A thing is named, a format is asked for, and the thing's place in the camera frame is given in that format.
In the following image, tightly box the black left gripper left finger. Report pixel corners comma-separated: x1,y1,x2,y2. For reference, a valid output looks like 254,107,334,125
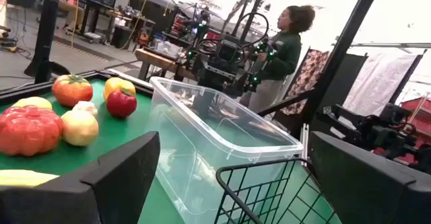
0,131,161,224

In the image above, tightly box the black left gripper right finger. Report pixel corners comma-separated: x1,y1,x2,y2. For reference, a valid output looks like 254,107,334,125
308,131,431,224

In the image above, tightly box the red toy apple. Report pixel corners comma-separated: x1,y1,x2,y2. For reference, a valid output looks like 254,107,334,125
106,88,138,119

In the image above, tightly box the yellow toy bell pepper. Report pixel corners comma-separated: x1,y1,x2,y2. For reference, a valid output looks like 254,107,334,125
103,77,137,101

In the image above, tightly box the orange-red toy tomato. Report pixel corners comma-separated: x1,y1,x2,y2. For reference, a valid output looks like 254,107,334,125
51,74,94,108

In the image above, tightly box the yellow toy corn cob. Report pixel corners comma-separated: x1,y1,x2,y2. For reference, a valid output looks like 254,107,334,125
0,169,60,188

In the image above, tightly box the red toy bell pepper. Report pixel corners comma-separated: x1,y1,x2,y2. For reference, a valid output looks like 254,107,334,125
0,105,64,157

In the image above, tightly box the black robot equipment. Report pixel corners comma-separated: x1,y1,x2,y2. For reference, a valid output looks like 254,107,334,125
321,102,431,173

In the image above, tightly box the pale yellow toy onion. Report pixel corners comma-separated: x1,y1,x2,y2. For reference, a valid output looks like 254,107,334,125
60,109,100,147

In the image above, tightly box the wooden workbench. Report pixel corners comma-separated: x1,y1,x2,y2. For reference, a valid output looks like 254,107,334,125
134,47,199,82

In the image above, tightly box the standing person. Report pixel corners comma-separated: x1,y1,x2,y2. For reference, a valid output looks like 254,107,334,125
238,4,317,112

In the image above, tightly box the clear plastic bin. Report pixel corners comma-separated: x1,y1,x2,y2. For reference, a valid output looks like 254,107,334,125
145,76,304,224

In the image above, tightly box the white toy garlic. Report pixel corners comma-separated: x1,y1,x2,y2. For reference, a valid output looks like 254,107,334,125
72,100,99,118

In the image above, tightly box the red cabinet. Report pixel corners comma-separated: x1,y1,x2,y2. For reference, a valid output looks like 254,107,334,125
399,96,431,166

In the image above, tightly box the patterned fabric screen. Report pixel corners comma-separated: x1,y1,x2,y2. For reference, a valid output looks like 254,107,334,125
281,48,330,116

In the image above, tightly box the white sheet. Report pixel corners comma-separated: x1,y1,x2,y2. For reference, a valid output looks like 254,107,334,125
342,53,419,117

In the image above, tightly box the black waste bin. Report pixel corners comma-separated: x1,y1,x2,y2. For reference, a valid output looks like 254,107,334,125
110,25,135,49

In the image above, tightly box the yellow toy lemon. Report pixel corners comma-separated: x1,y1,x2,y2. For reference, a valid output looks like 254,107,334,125
11,96,54,110

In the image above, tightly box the black tower fan white base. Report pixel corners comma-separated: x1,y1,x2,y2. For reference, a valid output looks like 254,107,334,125
23,0,61,83

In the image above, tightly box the seated person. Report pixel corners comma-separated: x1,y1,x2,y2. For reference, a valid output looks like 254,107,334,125
55,0,85,33

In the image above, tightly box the black wire basket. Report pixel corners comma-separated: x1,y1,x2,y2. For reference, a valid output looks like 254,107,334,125
214,157,337,224

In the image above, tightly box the black table frame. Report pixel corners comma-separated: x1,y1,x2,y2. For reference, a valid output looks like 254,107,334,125
0,69,154,106

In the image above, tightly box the black frame post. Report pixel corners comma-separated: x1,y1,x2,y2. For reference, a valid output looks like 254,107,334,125
301,0,385,136

